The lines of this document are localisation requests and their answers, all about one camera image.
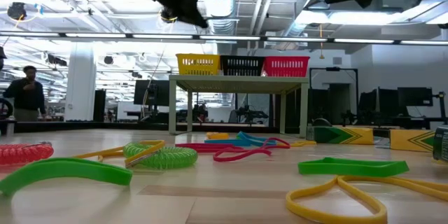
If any amber coil wristband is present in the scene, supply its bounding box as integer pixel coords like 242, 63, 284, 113
205, 132, 230, 141

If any red rubber band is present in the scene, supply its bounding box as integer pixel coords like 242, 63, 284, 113
174, 142, 244, 153
212, 136, 291, 163

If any blue rubber band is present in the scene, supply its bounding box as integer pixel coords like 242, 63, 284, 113
204, 131, 278, 148

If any green coil wristband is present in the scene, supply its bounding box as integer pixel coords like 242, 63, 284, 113
122, 142, 199, 169

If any yellow green crayon box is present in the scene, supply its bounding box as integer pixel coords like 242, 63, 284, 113
388, 129, 436, 153
307, 125, 375, 146
432, 125, 448, 164

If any red-orange coil wristband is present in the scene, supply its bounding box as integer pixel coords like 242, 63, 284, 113
0, 141, 55, 167

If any yellow plastic basket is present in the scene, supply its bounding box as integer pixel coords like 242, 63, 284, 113
175, 53, 221, 76

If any yellow hanging tag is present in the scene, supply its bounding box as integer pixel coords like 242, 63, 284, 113
318, 24, 325, 60

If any black plastic basket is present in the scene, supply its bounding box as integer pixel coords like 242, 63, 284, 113
219, 55, 266, 77

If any pale green riser shelf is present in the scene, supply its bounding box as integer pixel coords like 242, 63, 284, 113
167, 74, 309, 139

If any black monitor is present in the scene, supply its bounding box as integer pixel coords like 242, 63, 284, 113
377, 87, 398, 117
133, 79, 169, 107
397, 86, 434, 108

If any red plastic basket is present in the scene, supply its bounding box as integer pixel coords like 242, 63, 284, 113
262, 55, 311, 78

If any white square column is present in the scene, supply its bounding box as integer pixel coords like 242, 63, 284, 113
64, 50, 97, 123

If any black ceiling-mounted box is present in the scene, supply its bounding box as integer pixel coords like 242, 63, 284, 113
6, 1, 28, 21

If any green rubber band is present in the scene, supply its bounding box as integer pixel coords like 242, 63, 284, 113
297, 157, 410, 179
0, 157, 134, 197

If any person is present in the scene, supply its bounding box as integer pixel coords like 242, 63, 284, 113
2, 65, 47, 123

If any black ceiling camera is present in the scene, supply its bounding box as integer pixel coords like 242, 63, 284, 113
160, 6, 178, 24

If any black metal door frame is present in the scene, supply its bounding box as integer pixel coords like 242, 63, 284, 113
309, 66, 359, 127

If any long ceiling light rail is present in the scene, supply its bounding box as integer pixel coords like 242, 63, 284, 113
0, 31, 448, 46

